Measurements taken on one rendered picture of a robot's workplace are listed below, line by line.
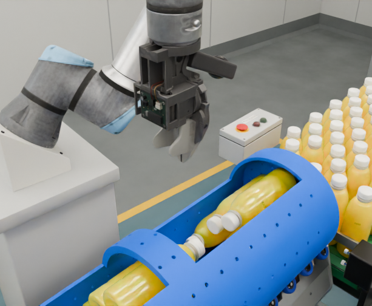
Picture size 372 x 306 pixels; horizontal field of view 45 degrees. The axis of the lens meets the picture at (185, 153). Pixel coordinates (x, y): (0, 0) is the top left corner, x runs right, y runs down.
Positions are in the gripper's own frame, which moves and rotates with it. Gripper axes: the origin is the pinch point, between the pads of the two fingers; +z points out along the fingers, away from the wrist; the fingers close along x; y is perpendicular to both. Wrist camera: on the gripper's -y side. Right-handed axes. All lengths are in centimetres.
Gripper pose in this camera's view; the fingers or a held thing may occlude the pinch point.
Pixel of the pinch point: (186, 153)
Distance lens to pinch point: 74.6
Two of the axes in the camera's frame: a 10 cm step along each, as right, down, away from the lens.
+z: 0.0, 8.3, 5.5
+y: -7.0, 3.9, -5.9
